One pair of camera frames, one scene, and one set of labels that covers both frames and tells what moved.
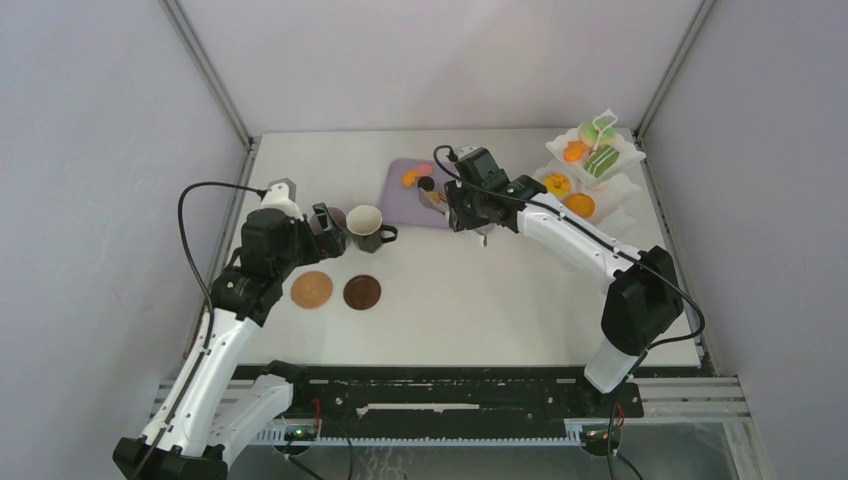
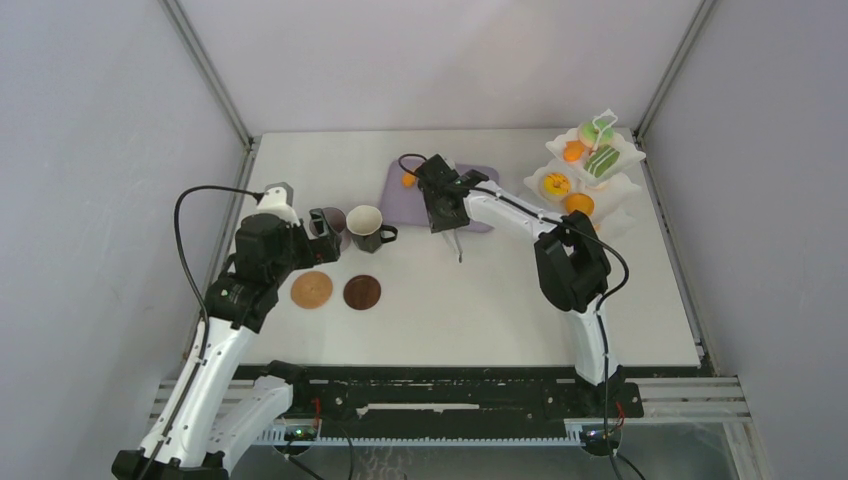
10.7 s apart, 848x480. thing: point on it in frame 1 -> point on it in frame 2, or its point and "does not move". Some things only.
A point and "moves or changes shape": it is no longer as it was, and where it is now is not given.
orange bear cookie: [574, 151] does not move
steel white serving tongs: [482, 229] moves or changes shape
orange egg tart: [580, 204] does not move
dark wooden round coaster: [362, 292] does not move
